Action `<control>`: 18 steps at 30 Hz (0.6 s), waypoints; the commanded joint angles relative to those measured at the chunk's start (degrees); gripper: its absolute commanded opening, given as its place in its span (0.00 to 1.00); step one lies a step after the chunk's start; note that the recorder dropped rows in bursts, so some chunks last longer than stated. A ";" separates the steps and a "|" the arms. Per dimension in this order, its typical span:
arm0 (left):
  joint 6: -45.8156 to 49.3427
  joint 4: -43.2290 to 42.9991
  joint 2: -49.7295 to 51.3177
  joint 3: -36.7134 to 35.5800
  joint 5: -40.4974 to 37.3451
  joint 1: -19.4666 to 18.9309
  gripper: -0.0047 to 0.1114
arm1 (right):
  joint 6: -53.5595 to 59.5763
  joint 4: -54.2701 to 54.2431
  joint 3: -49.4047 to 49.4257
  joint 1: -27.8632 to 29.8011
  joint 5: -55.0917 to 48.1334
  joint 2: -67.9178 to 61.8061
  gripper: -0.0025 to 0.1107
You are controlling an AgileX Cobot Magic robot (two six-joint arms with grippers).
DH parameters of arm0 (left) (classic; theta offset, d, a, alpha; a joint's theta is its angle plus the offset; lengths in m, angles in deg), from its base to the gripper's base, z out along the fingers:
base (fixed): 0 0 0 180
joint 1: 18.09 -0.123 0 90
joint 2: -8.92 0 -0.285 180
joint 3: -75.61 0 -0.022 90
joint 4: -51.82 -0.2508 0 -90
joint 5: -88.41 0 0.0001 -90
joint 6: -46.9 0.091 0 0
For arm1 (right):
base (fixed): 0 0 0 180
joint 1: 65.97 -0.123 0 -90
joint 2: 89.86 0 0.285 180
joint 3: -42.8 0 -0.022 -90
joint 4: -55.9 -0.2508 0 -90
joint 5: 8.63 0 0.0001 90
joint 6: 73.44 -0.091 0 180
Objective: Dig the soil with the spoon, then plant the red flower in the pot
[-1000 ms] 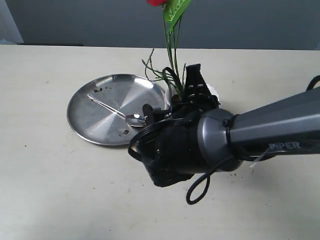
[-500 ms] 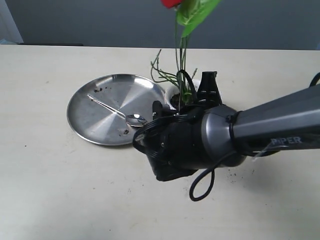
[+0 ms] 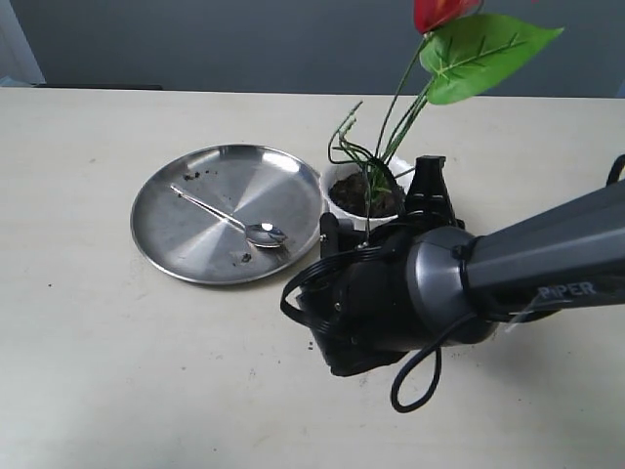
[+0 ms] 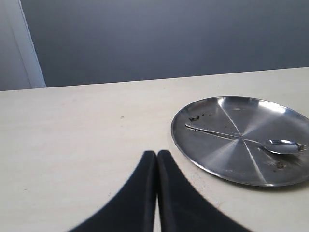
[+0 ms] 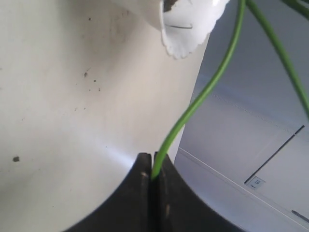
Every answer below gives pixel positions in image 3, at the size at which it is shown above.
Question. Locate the red artificial flower with stem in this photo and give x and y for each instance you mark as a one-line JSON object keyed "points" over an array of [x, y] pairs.
{"points": [[463, 52]]}

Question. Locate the white bowl of soil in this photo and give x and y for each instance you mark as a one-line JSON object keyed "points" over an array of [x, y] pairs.
{"points": [[344, 192]]}

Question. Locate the silver metal spoon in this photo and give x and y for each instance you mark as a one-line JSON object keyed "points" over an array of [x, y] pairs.
{"points": [[263, 235]]}

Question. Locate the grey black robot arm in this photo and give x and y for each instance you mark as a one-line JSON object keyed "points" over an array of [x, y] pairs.
{"points": [[423, 277]]}

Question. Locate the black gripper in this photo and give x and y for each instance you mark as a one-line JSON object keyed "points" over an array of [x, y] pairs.
{"points": [[370, 301]]}

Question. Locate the round steel plate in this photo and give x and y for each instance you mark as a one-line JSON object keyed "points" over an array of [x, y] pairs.
{"points": [[253, 184]]}

